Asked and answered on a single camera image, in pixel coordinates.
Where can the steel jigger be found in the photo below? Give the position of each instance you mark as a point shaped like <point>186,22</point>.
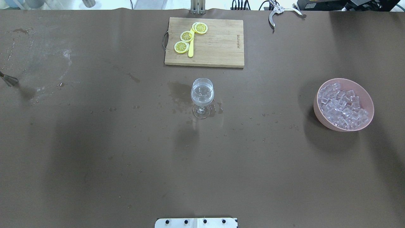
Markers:
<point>9,80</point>

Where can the clear wine glass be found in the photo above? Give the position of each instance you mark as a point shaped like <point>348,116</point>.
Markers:
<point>202,95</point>

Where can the clear ice cube pile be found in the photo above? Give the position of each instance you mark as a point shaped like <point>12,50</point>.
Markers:
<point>343,106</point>

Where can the yellow plastic knife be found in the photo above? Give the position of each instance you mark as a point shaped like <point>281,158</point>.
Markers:
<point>191,44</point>

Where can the bamboo cutting board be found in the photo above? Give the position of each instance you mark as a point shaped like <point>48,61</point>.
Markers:
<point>221,46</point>

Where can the middle lemon slice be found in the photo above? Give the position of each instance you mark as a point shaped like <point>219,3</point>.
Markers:
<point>187,36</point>

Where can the far lemon slice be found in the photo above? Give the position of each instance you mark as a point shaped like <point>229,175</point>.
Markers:
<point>200,27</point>

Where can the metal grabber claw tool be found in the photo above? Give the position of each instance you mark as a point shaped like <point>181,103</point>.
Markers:
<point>278,9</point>

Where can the pink bowl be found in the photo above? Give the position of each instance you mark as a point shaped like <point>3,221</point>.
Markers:
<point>319,110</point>

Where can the lemon slice near handle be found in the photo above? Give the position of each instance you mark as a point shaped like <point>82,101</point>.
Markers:
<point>181,47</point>

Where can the aluminium frame post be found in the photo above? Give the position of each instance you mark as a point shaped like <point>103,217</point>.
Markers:
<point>198,7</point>

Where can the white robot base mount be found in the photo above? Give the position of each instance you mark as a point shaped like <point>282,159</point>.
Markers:
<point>196,223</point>

